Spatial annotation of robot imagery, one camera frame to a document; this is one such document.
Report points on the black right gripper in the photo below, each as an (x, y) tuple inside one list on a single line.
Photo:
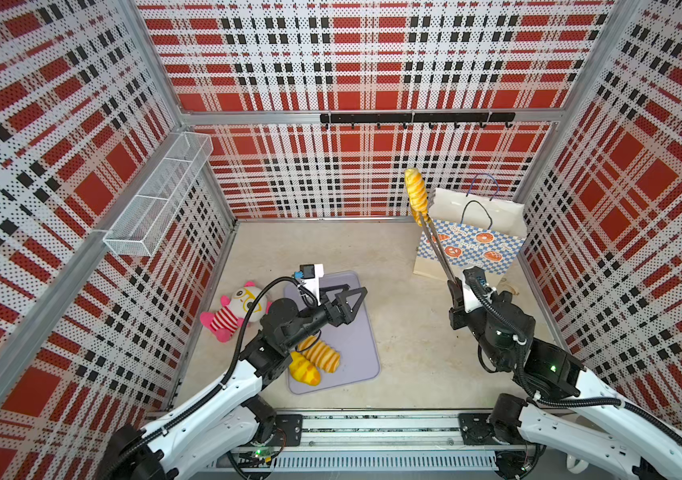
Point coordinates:
[(494, 304)]

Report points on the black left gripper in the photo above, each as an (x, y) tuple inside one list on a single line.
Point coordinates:
[(344, 315)]

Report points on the ridged long bread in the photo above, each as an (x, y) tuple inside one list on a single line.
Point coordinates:
[(320, 354), (417, 195)]

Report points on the steel tongs red handle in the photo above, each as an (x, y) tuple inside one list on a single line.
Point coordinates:
[(433, 238)]

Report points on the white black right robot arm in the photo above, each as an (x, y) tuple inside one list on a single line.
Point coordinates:
[(566, 406)]

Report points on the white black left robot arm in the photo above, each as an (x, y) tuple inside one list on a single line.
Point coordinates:
[(229, 412)]

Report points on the blue checkered paper bag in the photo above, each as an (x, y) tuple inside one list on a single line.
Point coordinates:
[(476, 227)]

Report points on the yellow orange striped bread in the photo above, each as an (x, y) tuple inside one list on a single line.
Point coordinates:
[(303, 371)]

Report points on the lavender plastic tray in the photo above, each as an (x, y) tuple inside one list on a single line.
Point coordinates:
[(355, 342)]

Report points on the pink striped plush toy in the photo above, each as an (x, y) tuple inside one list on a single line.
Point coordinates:
[(225, 322)]

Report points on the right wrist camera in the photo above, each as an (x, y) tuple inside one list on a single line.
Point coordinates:
[(475, 294)]

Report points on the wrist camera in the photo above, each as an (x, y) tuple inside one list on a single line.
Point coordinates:
[(475, 294), (308, 282)]

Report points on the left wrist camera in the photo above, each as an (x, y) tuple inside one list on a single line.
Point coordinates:
[(308, 282)]

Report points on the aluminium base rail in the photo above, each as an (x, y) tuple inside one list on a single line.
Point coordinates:
[(393, 441)]

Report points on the black wall hook rail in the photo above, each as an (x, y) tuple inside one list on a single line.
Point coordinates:
[(480, 118)]

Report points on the white wire mesh basket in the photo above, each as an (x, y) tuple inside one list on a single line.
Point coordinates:
[(143, 224)]

